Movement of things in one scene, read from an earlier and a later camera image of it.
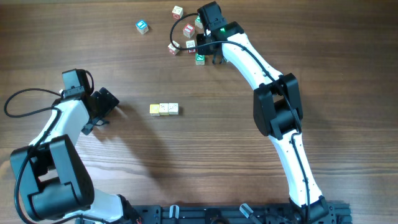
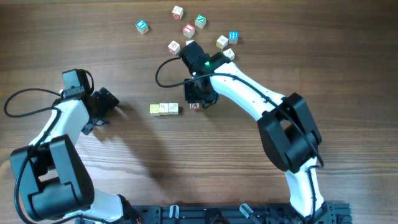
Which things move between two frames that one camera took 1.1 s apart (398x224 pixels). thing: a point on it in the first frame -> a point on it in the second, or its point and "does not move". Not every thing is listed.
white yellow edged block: (163, 109) does not move
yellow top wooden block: (154, 109) does not move
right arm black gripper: (200, 40) -> (189, 96)
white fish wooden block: (173, 108) does not move
